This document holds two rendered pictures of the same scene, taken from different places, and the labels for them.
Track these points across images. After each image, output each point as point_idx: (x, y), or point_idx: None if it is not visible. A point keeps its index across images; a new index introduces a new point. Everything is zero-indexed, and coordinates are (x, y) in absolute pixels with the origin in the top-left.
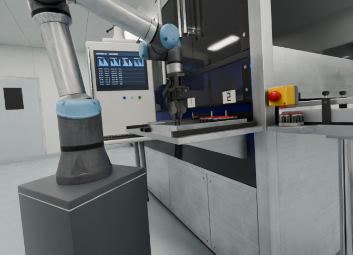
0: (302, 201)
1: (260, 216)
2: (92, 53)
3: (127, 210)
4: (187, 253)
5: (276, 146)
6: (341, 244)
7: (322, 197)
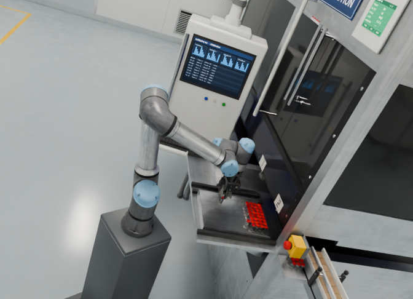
0: None
1: (244, 296)
2: (191, 36)
3: (151, 257)
4: (195, 270)
5: None
6: None
7: None
